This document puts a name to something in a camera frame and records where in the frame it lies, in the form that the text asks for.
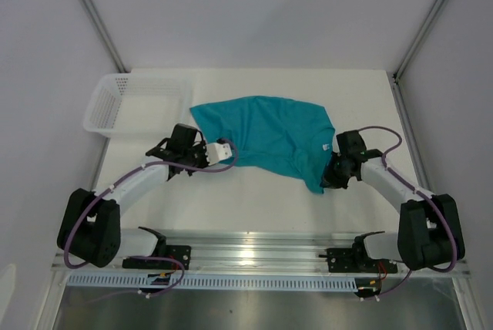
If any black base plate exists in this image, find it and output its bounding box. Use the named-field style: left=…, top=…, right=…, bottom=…
left=122, top=245, right=192, bottom=271
left=320, top=247, right=397, bottom=274

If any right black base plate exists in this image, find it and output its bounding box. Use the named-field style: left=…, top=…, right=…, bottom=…
left=320, top=247, right=397, bottom=274

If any teal t-shirt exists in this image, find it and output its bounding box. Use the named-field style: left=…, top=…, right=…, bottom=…
left=190, top=96, right=335, bottom=194

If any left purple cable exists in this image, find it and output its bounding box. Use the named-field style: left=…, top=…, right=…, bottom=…
left=63, top=136, right=240, bottom=269

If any aluminium frame post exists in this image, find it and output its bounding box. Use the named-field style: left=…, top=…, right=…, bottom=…
left=392, top=0, right=449, bottom=84
left=79, top=0, right=127, bottom=73

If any white plastic basket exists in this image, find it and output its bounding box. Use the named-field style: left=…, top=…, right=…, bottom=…
left=83, top=73, right=193, bottom=138

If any purple cable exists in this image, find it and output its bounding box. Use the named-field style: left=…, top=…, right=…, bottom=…
left=63, top=136, right=240, bottom=269
left=360, top=125, right=461, bottom=272

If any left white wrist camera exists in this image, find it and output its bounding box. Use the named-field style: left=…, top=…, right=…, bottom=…
left=206, top=140, right=235, bottom=166

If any left aluminium frame post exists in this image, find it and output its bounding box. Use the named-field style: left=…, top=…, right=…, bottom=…
left=79, top=0, right=127, bottom=73

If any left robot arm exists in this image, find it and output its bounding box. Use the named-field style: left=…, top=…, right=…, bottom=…
left=56, top=124, right=209, bottom=269

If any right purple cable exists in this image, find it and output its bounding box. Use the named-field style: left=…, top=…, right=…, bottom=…
left=360, top=125, right=461, bottom=272

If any right aluminium frame post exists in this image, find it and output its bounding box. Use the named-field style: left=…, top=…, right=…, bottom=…
left=392, top=0, right=449, bottom=84

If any aluminium mounting rail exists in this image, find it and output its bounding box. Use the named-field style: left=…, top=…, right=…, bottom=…
left=51, top=231, right=471, bottom=278

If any right side aluminium rail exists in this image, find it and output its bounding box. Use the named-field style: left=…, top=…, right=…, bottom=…
left=388, top=74, right=432, bottom=190

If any white slotted cable duct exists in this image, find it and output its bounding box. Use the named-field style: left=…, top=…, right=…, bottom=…
left=67, top=271, right=357, bottom=292

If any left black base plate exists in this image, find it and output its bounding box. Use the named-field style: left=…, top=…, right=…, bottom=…
left=122, top=245, right=192, bottom=271

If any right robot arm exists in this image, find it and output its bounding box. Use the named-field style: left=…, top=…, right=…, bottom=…
left=321, top=130, right=465, bottom=272

